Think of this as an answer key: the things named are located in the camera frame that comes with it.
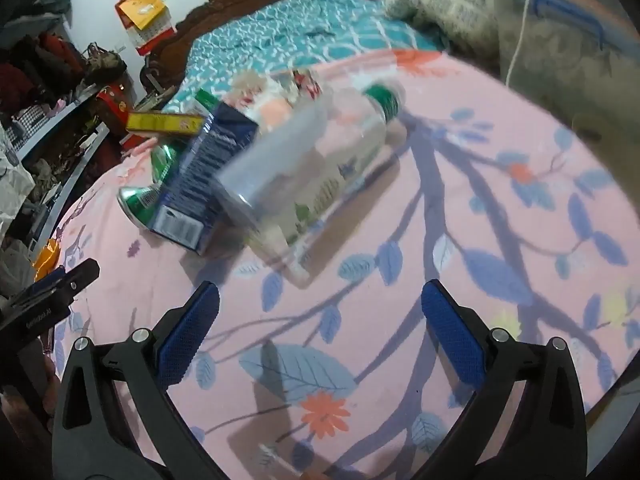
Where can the teal patterned blanket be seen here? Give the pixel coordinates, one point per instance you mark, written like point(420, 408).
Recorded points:
point(280, 30)

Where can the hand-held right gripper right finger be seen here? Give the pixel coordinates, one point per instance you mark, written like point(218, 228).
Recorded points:
point(452, 330)

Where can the green metal can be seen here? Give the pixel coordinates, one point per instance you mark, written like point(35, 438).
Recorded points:
point(142, 202)

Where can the clear plastic bottle green cap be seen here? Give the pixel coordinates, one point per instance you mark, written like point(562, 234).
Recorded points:
point(310, 160)

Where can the brown handbag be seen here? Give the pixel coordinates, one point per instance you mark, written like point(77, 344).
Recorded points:
point(102, 65)

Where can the grey metal shelf rack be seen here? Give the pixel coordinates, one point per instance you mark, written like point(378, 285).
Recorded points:
point(50, 127)

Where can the red yellow gift bag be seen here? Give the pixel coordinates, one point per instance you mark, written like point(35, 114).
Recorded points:
point(142, 10)

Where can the pink floral bed sheet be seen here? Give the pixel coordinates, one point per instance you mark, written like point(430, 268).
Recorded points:
point(450, 200)

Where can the dark blue carton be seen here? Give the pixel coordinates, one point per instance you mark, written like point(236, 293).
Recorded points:
point(200, 185)

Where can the carved wooden headboard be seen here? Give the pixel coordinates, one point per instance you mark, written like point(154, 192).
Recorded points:
point(175, 35)

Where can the red gift box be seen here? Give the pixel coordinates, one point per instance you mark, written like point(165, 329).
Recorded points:
point(112, 105)

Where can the pile of dark red clothes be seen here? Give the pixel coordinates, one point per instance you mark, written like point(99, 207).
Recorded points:
point(45, 55)

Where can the green white carton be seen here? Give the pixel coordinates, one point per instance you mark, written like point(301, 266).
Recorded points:
point(206, 100)

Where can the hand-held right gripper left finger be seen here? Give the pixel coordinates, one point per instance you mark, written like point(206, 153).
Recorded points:
point(192, 332)

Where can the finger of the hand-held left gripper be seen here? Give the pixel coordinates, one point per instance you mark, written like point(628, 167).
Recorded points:
point(75, 275)
point(40, 312)

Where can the yellow cardboard box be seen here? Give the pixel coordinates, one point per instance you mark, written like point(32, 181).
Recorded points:
point(160, 122)

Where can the white printed plastic bag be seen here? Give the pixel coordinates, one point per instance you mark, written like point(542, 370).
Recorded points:
point(12, 185)

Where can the orange plastic item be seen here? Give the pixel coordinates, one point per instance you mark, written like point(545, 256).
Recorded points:
point(47, 257)

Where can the grey knitted pillow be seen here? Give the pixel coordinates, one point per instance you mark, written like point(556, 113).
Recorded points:
point(440, 5)

